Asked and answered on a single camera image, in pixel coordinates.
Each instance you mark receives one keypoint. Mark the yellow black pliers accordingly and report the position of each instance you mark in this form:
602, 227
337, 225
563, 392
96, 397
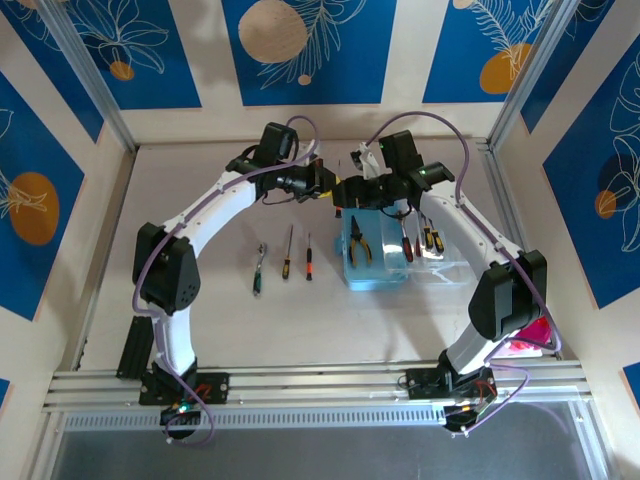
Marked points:
357, 232

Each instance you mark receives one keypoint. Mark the yellow black screwdriver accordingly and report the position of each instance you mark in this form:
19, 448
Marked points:
285, 270
437, 242
427, 240

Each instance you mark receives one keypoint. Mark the blue tool box clear lid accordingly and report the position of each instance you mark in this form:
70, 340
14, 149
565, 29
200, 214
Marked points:
370, 282

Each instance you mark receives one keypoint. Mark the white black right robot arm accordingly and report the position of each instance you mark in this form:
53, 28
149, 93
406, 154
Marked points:
475, 225

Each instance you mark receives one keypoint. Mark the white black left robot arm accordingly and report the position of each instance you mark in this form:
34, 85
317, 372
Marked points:
220, 205

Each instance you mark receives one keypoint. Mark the pink translucent plastic object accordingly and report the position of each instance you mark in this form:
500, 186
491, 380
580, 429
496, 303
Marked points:
537, 332

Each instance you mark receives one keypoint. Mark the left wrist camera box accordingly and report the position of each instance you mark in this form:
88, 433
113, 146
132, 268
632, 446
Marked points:
309, 150

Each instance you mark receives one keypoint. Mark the aluminium back rail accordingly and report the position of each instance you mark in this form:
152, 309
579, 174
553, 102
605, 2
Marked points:
200, 142

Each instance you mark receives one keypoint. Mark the aluminium frame post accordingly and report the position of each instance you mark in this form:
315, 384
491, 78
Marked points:
106, 100
516, 100

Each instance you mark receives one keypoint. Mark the aluminium front rail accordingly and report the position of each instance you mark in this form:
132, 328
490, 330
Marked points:
320, 380

